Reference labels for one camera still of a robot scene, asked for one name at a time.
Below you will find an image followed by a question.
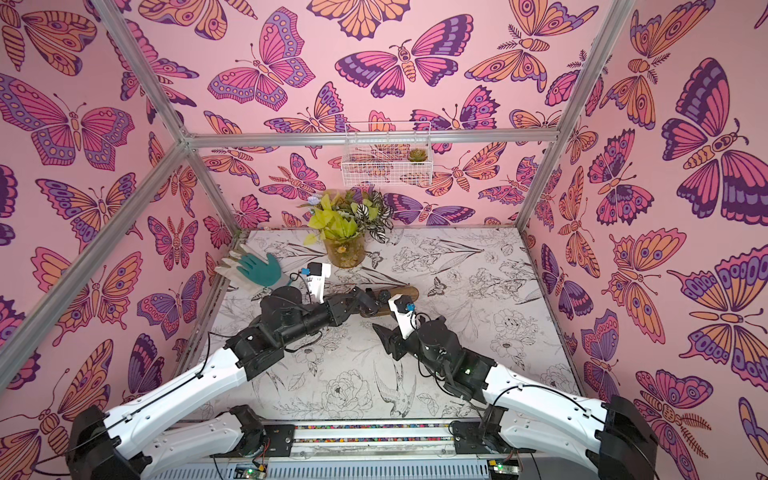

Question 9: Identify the aluminium frame post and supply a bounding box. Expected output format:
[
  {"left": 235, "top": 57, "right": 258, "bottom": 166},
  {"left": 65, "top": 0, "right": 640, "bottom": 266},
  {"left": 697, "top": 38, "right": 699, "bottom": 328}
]
[
  {"left": 508, "top": 0, "right": 635, "bottom": 233},
  {"left": 1, "top": 142, "right": 188, "bottom": 389}
]

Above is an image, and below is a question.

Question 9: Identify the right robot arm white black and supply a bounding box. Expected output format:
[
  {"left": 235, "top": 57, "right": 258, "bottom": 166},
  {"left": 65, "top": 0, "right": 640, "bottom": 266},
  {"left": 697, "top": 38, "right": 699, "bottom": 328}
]
[{"left": 373, "top": 317, "right": 659, "bottom": 479}]

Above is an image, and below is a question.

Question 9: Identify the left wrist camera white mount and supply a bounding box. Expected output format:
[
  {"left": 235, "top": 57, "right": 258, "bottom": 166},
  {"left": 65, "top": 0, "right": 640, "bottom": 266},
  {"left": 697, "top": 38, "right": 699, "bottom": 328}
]
[{"left": 301, "top": 262, "right": 332, "bottom": 303}]

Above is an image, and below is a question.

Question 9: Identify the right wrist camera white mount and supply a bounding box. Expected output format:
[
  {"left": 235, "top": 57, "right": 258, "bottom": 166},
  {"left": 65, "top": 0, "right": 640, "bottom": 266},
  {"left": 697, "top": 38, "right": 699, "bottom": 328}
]
[{"left": 389, "top": 294, "right": 416, "bottom": 340}]

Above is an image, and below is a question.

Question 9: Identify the white wire basket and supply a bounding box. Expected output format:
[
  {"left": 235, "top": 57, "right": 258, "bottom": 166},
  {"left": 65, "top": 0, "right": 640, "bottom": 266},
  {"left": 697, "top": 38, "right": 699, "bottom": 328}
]
[{"left": 339, "top": 120, "right": 434, "bottom": 188}]

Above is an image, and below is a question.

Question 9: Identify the teal white garden glove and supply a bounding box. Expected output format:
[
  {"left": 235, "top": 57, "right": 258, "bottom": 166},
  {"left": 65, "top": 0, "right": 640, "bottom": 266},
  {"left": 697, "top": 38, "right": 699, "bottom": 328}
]
[{"left": 214, "top": 246, "right": 288, "bottom": 295}]

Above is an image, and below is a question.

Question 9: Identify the aluminium frame back bar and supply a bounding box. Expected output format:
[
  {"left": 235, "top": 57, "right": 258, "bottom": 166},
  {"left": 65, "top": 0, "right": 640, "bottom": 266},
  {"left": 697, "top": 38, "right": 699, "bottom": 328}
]
[{"left": 186, "top": 128, "right": 559, "bottom": 149}]

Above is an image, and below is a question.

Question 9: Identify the small succulent in basket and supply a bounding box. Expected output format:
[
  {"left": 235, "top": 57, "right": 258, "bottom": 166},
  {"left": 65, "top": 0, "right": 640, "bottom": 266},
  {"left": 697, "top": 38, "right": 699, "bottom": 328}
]
[{"left": 407, "top": 148, "right": 429, "bottom": 163}]

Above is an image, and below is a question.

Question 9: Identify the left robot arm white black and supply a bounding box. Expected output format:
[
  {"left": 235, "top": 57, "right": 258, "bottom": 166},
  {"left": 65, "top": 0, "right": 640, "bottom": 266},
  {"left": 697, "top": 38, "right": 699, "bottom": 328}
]
[{"left": 64, "top": 286, "right": 392, "bottom": 479}]

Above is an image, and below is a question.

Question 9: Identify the aluminium frame right post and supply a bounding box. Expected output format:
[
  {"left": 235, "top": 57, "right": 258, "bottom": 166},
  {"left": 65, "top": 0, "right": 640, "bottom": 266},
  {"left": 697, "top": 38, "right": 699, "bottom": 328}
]
[{"left": 508, "top": 0, "right": 635, "bottom": 233}]

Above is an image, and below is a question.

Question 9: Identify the glass vase with plants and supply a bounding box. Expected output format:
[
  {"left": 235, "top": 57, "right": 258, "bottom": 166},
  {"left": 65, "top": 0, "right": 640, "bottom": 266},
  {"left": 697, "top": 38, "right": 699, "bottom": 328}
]
[{"left": 304, "top": 186, "right": 394, "bottom": 269}]

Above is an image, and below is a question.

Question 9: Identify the aluminium frame left post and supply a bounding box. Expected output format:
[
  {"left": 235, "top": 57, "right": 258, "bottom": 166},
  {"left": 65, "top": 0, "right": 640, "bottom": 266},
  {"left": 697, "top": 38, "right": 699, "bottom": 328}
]
[{"left": 1, "top": 142, "right": 188, "bottom": 389}]

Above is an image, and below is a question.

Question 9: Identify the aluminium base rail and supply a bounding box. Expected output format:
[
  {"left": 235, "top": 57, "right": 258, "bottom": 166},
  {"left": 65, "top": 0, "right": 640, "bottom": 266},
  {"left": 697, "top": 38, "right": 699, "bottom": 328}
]
[{"left": 122, "top": 419, "right": 619, "bottom": 463}]

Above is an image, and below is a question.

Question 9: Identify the wooden watch stand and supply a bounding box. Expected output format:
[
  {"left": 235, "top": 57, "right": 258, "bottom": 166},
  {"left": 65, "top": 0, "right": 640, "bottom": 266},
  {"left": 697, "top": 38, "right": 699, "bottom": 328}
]
[{"left": 359, "top": 285, "right": 420, "bottom": 318}]

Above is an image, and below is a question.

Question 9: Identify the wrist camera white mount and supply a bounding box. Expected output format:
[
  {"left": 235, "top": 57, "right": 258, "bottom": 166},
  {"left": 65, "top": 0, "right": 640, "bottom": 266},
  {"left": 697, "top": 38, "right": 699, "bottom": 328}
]
[
  {"left": 301, "top": 262, "right": 332, "bottom": 303},
  {"left": 389, "top": 294, "right": 416, "bottom": 340}
]

